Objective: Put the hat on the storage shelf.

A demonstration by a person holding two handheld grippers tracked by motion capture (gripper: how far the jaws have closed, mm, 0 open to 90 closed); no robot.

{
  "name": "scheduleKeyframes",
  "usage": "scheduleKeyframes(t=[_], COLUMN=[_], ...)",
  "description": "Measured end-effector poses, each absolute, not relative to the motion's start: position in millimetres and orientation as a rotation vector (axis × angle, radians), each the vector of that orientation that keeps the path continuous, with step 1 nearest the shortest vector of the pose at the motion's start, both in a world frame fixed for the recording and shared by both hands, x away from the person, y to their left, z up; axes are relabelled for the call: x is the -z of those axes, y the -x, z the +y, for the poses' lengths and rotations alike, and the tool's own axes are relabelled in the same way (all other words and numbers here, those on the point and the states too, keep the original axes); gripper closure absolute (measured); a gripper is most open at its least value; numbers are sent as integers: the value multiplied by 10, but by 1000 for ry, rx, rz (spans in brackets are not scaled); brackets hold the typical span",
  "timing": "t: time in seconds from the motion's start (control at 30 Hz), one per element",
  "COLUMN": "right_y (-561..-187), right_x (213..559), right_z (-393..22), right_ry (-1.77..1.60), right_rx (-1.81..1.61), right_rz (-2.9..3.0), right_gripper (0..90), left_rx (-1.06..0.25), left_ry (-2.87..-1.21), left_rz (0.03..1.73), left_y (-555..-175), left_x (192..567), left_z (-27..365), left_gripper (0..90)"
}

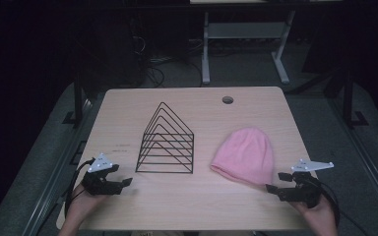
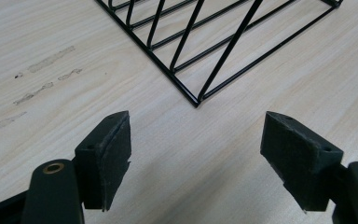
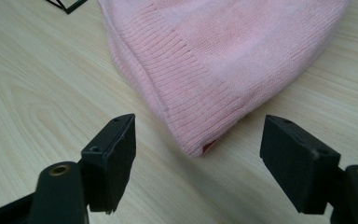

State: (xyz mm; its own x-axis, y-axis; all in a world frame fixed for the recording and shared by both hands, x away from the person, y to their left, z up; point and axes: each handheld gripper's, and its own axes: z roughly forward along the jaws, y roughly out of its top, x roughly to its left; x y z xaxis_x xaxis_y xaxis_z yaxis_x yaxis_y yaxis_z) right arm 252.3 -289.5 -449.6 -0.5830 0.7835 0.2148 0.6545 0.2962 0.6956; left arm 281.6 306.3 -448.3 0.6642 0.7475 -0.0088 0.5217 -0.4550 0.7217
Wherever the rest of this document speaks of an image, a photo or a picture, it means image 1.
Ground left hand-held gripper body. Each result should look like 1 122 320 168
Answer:
80 152 124 197

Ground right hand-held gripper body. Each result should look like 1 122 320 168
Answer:
279 158 336 209

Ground pink knitted beanie hat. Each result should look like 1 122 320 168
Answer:
210 127 275 187

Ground black wire file rack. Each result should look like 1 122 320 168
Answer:
135 101 195 175

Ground person's left hand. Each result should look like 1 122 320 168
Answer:
66 184 108 224

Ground person's right hand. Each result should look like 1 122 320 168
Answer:
289 195 339 231

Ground black metal stand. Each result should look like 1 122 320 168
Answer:
62 73 94 128
340 68 370 130

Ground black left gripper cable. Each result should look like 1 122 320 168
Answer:
64 157 96 219

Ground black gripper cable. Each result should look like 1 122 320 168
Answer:
64 157 96 219
313 178 363 236

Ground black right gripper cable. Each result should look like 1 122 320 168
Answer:
313 178 363 236

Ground aluminium frame rail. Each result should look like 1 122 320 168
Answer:
21 97 95 236
328 97 378 227

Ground black floor cables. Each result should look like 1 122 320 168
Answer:
129 32 205 89

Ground grey metal desk frame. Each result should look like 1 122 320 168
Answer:
201 9 297 86

